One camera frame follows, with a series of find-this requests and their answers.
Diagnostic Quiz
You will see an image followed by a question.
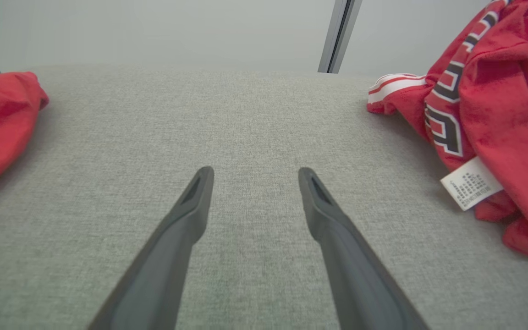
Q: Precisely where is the red basketball jersey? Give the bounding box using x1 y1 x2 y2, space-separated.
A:
367 0 528 263

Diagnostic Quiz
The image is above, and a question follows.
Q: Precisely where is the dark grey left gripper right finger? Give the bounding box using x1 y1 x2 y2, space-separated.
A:
298 167 431 330

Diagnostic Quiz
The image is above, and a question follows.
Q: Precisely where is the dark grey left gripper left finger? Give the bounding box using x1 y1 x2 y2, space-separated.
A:
88 166 215 330

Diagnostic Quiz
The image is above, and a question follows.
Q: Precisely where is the grey fabric sofa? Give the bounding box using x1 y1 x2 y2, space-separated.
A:
0 64 528 330

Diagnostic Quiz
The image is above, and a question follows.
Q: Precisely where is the grey wall partition post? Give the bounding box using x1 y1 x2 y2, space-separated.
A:
318 0 363 74

